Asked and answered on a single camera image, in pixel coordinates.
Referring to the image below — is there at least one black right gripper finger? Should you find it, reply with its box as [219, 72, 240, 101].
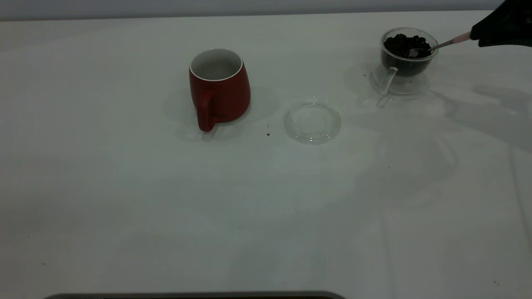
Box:
[478, 37, 532, 47]
[470, 0, 532, 40]

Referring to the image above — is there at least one metal spoon with pink handle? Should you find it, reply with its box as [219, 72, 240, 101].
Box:
[408, 32, 473, 59]

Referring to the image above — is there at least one clear glass cup with handle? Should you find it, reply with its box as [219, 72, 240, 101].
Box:
[371, 27, 439, 100]

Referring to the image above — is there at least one round clear glass dish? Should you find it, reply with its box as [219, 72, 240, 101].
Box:
[284, 98, 342, 145]

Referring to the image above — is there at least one red ceramic mug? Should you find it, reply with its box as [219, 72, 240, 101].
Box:
[189, 49, 251, 133]

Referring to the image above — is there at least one dark coffee beans pile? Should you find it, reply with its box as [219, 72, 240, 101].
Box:
[382, 34, 433, 77]

